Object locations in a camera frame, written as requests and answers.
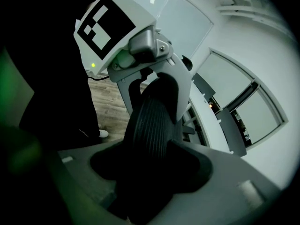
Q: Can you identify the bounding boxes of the frosted glass wall panel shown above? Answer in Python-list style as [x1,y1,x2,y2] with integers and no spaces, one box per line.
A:
[150,0,215,59]

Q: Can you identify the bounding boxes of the window with white blinds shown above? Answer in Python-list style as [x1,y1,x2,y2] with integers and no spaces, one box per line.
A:
[196,47,289,148]

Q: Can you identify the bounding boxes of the person's black trousers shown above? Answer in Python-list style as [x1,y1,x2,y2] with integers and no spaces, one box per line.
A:
[4,0,102,139]

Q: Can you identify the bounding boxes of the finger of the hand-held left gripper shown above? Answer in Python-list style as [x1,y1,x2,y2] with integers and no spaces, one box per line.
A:
[151,54,193,124]
[116,69,153,117]

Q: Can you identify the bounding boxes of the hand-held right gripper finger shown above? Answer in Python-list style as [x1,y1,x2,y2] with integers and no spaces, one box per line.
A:
[90,72,213,220]

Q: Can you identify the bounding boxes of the black cable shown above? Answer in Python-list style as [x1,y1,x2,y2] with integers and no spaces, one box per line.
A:
[87,75,110,81]

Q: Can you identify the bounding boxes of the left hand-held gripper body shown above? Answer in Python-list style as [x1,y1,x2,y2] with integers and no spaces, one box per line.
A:
[73,0,174,83]

